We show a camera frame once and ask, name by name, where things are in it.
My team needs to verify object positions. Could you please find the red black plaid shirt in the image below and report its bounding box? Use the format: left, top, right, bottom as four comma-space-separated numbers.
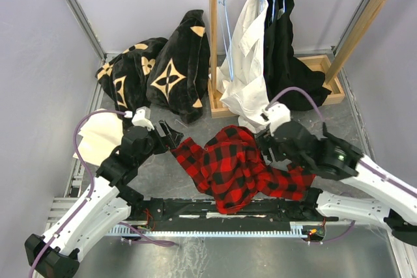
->
171, 125, 315, 214

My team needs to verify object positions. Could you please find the light blue hanger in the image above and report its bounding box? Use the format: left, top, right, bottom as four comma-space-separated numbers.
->
218, 0, 234, 81

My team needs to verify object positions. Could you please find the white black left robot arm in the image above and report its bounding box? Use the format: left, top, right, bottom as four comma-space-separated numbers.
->
24, 120, 184, 277

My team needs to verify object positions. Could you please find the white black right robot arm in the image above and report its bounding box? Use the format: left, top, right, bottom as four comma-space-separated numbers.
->
255, 120, 416, 245

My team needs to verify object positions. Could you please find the white hanging shirt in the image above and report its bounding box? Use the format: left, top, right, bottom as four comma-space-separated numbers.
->
216, 0, 269, 133

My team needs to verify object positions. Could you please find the folded white cloth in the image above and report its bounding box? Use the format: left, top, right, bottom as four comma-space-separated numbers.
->
76, 109, 123, 166

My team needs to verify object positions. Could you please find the black beige patterned blanket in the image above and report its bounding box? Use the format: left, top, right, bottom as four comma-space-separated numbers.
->
95, 9, 210, 124

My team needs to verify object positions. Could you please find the black hanging garment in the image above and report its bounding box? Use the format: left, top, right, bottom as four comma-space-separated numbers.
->
263, 0, 331, 106

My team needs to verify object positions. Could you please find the wooden clothes rack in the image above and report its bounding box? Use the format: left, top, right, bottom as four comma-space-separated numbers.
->
208, 0, 387, 118

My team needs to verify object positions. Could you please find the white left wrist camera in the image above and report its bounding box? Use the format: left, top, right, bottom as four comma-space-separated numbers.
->
124, 106, 154, 130

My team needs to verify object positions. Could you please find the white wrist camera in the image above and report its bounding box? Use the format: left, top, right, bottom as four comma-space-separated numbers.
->
124, 106, 154, 130
261, 102, 291, 133

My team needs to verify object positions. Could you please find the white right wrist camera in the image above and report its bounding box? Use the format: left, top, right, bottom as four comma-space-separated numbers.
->
261, 102, 291, 133

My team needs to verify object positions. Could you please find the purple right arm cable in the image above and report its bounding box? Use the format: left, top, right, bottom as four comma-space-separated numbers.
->
266, 87, 326, 129

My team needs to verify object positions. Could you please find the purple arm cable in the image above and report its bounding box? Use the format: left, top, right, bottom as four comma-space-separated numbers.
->
266, 87, 326, 129
27, 109, 131, 278

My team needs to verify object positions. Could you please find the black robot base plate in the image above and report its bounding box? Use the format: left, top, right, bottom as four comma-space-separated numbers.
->
128, 198, 323, 230

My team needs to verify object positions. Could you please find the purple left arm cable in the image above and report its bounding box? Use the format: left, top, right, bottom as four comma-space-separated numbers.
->
27, 109, 131, 278

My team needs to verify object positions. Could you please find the white slotted cable duct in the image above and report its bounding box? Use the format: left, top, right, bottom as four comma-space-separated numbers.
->
108, 219, 324, 238

